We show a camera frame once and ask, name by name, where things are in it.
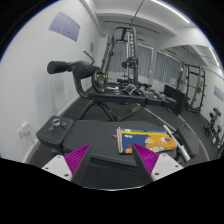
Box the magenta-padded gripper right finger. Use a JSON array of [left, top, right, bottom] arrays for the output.
[[131, 143, 185, 184]]

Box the small purple wall poster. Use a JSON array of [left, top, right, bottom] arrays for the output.
[[213, 85, 224, 102]]

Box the black seat pad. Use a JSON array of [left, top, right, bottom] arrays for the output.
[[174, 124, 201, 159]]

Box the group of dumbbells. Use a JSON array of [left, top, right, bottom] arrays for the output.
[[133, 84, 168, 101]]

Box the short ceiling light strip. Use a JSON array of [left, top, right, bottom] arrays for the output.
[[208, 46, 221, 68]]

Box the grey power rack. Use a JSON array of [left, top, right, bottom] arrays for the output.
[[99, 25, 141, 88]]

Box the large purple wall poster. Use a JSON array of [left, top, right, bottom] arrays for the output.
[[48, 11, 81, 43]]

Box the black yellow weight plate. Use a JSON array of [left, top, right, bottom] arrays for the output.
[[124, 56, 139, 70], [91, 69, 108, 94]]

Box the silver barbell collar clip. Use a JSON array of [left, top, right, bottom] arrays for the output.
[[48, 118, 68, 132]]

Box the black padded workout bench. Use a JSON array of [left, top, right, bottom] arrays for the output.
[[35, 114, 188, 191]]

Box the white wall outlet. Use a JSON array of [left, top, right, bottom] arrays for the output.
[[16, 122, 30, 139]]

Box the silver barbell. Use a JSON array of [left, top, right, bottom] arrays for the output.
[[134, 104, 192, 163]]

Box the dumbbell rack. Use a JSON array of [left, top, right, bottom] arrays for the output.
[[203, 106, 224, 144]]

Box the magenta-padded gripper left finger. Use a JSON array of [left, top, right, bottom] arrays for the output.
[[41, 143, 93, 187]]

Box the grey window curtain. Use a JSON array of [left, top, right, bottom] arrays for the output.
[[154, 49, 183, 84], [108, 41, 154, 79]]

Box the black box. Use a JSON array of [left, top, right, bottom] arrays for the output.
[[163, 84, 187, 116]]

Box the long ceiling light strip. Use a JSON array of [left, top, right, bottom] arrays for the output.
[[151, 0, 191, 24]]

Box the black roller pad bench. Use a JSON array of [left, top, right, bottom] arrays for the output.
[[46, 59, 178, 123]]

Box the blue orange printed towel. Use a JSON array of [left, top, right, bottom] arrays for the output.
[[115, 126, 178, 155]]

